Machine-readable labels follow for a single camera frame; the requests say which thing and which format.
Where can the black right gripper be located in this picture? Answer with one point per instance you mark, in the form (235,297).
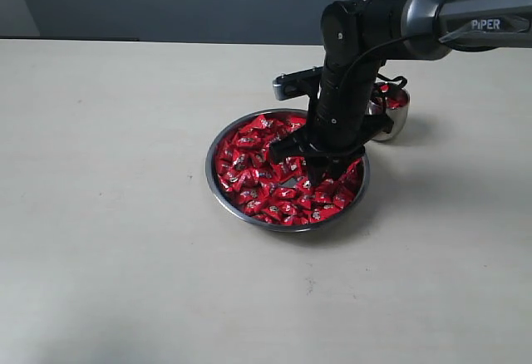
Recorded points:
(336,126)

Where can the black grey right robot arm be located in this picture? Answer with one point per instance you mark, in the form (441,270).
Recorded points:
(359,37)

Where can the pile of red wrapped candies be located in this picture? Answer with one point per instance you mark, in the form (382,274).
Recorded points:
(257,181)

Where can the silver metal bowl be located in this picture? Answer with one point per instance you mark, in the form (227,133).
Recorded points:
(287,227)

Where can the stainless steel cup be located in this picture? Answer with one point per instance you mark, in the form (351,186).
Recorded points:
(398,117)

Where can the red object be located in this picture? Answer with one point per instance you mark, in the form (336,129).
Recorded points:
(390,95)

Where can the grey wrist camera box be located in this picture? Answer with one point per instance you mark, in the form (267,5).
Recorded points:
(300,83)

